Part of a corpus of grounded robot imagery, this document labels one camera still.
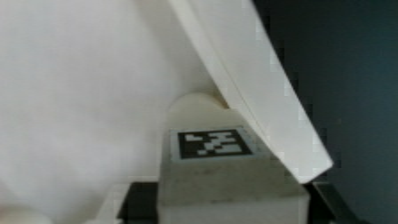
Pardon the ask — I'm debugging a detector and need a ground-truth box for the white square tabletop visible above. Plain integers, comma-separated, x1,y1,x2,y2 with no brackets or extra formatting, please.
0,0,332,224

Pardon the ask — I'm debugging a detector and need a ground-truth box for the white table leg with tag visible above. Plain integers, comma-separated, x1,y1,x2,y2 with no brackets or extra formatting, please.
156,93,309,224

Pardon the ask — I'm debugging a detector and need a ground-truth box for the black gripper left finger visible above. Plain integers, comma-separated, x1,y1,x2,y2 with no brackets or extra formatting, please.
87,181,161,224

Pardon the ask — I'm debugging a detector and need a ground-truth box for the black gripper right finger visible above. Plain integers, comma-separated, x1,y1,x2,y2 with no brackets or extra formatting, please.
302,179,371,224

